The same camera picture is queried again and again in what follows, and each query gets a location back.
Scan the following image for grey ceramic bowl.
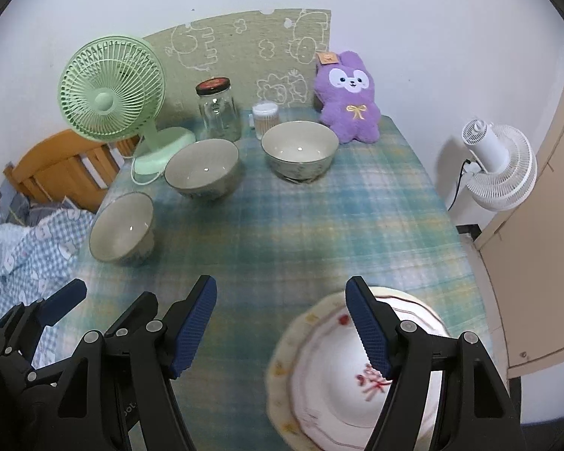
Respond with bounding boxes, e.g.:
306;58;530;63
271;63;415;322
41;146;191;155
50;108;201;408
88;192;155;265
164;139;241;201
261;120;339;182

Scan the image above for blue checkered blanket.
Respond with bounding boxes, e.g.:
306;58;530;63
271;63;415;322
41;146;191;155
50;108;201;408
0;194;97;370

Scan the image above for cream plate yellow flowers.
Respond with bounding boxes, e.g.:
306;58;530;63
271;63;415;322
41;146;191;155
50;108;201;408
266;296;327;450

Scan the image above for white plate red pattern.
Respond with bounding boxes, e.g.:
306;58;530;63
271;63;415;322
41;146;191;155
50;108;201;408
289;286;448;450

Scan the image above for plaid green tablecloth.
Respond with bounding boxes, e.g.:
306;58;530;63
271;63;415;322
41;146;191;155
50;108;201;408
47;118;491;450

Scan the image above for beige wooden door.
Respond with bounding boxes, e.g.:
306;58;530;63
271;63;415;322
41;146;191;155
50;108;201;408
476;90;564;378

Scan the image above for glass jar red lid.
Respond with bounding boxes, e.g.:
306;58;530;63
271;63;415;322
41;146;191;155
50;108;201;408
196;76;241;142

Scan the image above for white clip fan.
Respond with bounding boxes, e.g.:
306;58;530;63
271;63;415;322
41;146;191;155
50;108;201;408
447;119;538;213

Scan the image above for cotton swab container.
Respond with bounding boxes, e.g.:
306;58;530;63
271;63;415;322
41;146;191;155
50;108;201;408
250;101;280;139

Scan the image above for green desk fan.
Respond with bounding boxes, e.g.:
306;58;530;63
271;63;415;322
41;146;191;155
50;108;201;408
58;35;196;186

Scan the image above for purple plush bunny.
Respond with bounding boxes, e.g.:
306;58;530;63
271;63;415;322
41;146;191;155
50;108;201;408
314;51;382;144

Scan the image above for green patterned wall mat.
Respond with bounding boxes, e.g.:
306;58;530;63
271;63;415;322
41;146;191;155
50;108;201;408
146;8;331;124

